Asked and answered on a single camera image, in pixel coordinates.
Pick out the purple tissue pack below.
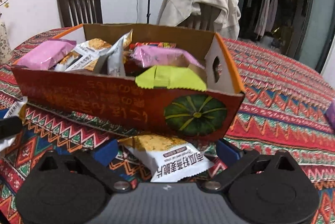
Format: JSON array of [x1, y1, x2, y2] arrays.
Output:
[[325, 99, 335, 130]]

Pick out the floral ceramic vase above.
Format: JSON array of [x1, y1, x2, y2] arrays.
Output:
[[0, 19, 13, 65]]

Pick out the white yellow cracker packet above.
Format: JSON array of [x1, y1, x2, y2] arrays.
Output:
[[53, 38, 112, 71], [119, 134, 214, 183]]

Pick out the dark wooden chair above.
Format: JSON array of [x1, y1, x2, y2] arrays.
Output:
[[57, 0, 103, 27]]

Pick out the red orange snack bag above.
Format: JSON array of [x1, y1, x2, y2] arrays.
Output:
[[129, 42, 176, 50]]

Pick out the patterned red tablecloth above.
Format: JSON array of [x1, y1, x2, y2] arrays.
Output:
[[1, 41, 334, 223]]

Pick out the orange cardboard pumpkin box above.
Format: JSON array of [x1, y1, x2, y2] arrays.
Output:
[[11, 24, 245, 141]]

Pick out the chair with beige jacket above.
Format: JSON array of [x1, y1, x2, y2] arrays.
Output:
[[178, 3, 221, 31]]

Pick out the pink snack packet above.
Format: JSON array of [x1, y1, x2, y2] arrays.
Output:
[[17, 39, 77, 70], [131, 45, 204, 69]]

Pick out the white grey snack packet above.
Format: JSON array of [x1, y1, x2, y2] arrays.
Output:
[[93, 30, 133, 77]]

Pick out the beige jacket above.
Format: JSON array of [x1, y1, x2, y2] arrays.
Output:
[[157, 0, 241, 40]]

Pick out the green snack packet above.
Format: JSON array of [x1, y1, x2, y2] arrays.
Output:
[[135, 64, 207, 91]]

